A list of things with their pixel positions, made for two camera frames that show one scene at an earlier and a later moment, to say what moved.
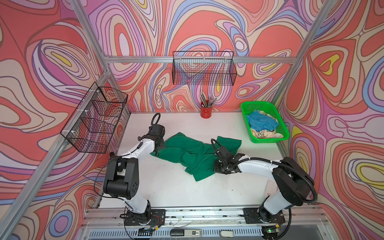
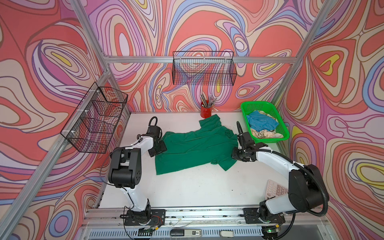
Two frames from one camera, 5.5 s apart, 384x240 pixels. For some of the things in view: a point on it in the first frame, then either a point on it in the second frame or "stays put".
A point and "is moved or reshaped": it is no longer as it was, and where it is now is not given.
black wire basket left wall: [92, 125] stays put
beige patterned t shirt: [268, 133] stays put
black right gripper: [216, 168] -> [234, 155]
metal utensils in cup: [207, 103] stays put
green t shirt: [197, 158] is moved or reshaped
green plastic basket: [264, 123] stays put
